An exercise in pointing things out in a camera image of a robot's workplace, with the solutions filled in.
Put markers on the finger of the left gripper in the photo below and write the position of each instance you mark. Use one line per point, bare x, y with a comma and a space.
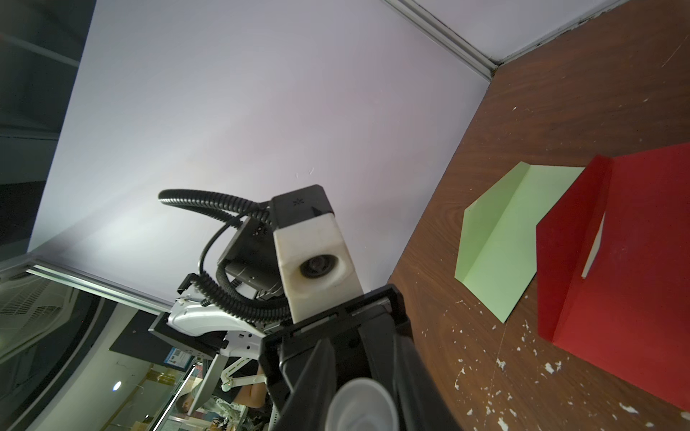
309, 403
419, 400

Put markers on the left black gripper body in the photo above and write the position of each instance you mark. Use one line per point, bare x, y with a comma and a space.
362, 331

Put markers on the white green glue stick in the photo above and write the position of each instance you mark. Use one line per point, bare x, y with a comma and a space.
362, 404

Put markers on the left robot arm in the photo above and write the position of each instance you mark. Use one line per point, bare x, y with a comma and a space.
244, 321

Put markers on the green envelope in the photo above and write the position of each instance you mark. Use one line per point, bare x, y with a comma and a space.
497, 254

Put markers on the red envelope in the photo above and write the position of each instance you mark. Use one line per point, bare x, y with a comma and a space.
613, 270

